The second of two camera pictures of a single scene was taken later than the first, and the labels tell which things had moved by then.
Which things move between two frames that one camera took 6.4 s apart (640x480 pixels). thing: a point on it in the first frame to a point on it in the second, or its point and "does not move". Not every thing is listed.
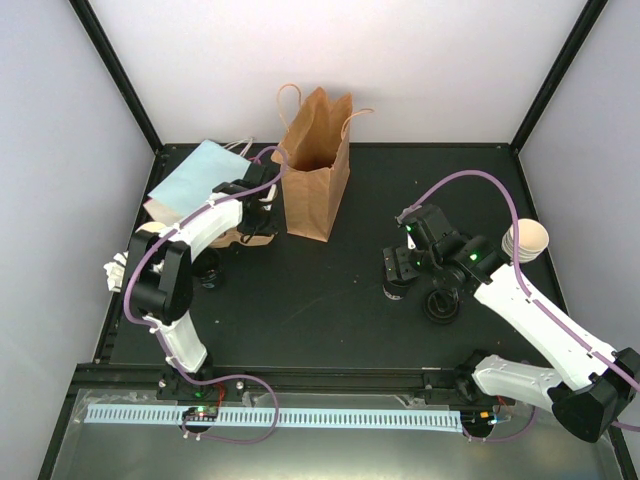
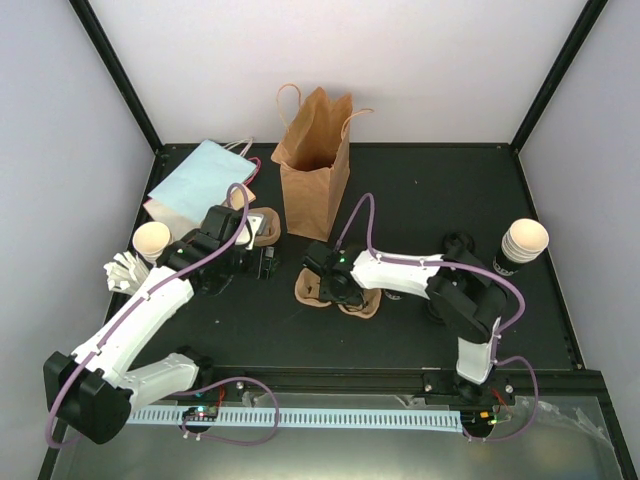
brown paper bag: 314,159 does not move
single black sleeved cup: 396,290 does not move
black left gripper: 272,227 to 262,266
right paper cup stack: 533,239 does not move
